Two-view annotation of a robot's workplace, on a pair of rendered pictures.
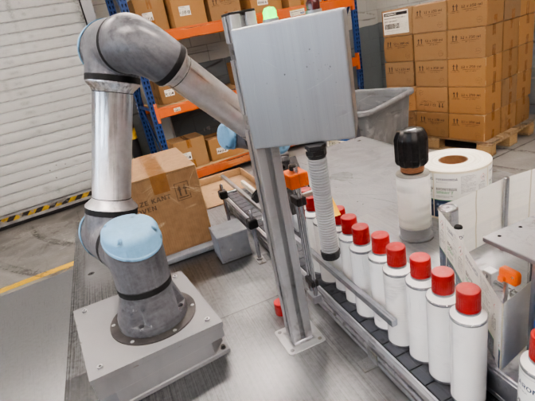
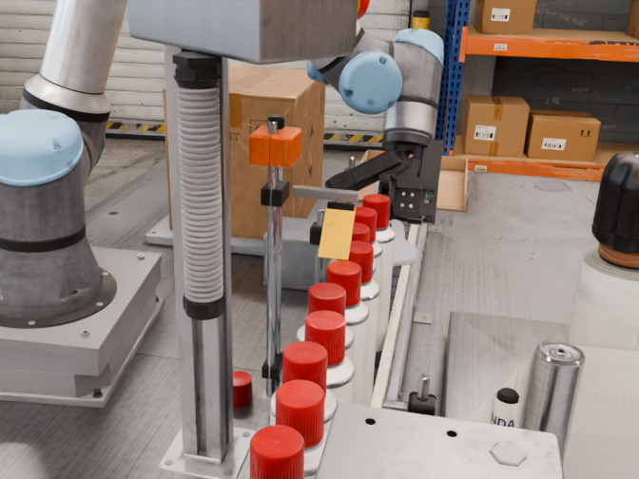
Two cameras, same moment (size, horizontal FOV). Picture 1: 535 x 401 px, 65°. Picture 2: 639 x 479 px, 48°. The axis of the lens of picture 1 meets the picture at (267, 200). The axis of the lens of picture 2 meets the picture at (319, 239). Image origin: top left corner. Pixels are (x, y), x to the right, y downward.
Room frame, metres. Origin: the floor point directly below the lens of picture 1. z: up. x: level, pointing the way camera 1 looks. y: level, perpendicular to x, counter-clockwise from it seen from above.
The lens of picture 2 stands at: (0.23, -0.42, 1.36)
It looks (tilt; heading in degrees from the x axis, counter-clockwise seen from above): 22 degrees down; 29
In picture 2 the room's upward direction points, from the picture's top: 2 degrees clockwise
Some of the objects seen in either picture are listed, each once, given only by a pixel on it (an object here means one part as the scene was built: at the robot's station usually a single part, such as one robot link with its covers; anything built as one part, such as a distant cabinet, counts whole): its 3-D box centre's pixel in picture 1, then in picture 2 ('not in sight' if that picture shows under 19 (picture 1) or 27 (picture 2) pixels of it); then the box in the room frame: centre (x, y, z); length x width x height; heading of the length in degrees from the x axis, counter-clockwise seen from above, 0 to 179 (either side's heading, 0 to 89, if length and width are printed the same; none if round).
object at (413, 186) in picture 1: (412, 184); (619, 290); (0.99, -0.38, 1.03); 0.09 x 0.09 x 0.30
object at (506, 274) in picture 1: (507, 276); not in sight; (0.49, -0.32, 1.08); 0.03 x 0.02 x 0.02; 18
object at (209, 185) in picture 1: (224, 186); (412, 178); (1.78, 0.18, 0.85); 0.30 x 0.26 x 0.04; 18
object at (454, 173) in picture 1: (453, 182); not in sight; (1.12, -0.55, 0.95); 0.20 x 0.20 x 0.14
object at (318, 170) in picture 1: (323, 204); (201, 192); (0.65, -0.09, 1.18); 0.04 x 0.04 x 0.21
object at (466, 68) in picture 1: (454, 72); not in sight; (4.30, -2.12, 0.70); 1.20 x 0.82 x 1.39; 31
